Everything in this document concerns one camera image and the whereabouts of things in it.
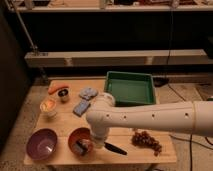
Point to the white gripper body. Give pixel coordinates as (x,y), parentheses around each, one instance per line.
(98,143)

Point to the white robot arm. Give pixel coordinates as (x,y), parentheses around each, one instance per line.
(189,117)

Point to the red bowl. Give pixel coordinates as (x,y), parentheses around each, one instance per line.
(78,134)

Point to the purple bowl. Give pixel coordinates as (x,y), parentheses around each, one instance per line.
(41,144)

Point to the wooden table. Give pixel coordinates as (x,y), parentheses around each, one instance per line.
(64,122)

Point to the blue sponge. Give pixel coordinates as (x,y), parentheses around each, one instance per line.
(81,108)

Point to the bunch of red grapes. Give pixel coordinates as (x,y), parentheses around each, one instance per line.
(144,139)

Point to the green plastic tray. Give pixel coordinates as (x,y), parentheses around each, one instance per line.
(130,89)

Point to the white cup orange inside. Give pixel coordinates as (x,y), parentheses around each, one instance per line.
(48,107)

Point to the small metal cup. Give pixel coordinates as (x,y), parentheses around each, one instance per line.
(64,95)

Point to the orange carrot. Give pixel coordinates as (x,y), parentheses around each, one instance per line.
(55,88)

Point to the white metal shelf beam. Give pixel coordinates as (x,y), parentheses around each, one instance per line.
(117,58)

